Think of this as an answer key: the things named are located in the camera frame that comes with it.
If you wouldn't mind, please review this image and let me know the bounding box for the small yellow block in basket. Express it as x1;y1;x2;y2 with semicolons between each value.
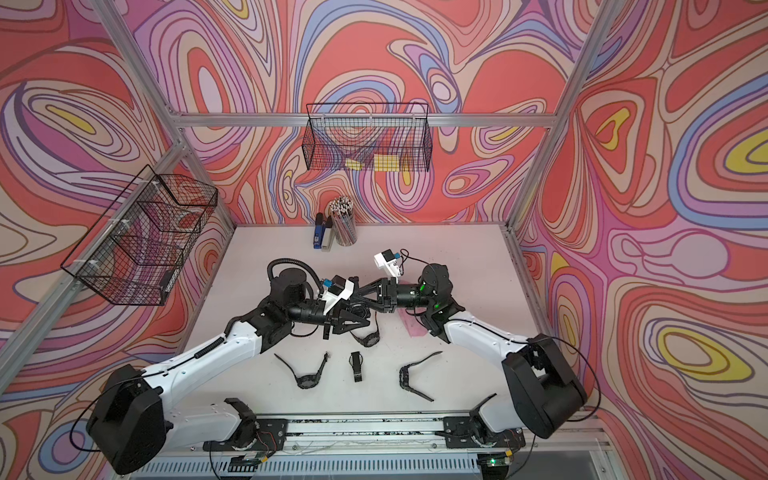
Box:
344;159;364;171

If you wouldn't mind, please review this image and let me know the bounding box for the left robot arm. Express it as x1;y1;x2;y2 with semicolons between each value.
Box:
86;258;373;475

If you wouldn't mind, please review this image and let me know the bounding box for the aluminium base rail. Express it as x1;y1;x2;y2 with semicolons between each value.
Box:
137;407;609;470

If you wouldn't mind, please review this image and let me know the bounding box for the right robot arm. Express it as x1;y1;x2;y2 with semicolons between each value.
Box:
352;263;593;440

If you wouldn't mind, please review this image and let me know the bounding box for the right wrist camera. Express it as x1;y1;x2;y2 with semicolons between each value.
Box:
374;249;404;278

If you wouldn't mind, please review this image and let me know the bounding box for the wall wire basket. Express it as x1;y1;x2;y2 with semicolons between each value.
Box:
302;101;433;172
60;166;218;306

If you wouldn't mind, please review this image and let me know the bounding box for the back wall wire basket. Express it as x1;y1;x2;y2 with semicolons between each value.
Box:
302;101;433;172

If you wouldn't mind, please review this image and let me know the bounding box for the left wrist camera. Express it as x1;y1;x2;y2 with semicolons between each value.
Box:
319;275;350;315

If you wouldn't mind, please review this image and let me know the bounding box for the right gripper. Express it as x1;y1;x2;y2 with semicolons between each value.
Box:
353;278;434;313

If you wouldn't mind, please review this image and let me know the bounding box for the yellow sponge in basket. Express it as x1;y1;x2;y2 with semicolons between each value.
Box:
373;154;400;172

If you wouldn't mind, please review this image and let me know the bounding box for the blue marker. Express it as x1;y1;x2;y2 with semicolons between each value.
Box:
312;212;325;250

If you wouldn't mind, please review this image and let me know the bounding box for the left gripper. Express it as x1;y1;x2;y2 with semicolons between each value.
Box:
285;299;369;343

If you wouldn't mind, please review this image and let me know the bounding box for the pink microfibre cloth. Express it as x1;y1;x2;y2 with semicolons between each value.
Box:
398;310;428;337

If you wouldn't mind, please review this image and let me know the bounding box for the pencil cup with pencils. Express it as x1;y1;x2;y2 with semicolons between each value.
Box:
328;196;357;246

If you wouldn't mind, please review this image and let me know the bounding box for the left wall wire basket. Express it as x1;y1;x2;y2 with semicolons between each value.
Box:
60;166;218;306

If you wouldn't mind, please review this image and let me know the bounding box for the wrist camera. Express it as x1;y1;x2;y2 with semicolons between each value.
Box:
374;249;404;278
319;275;350;315

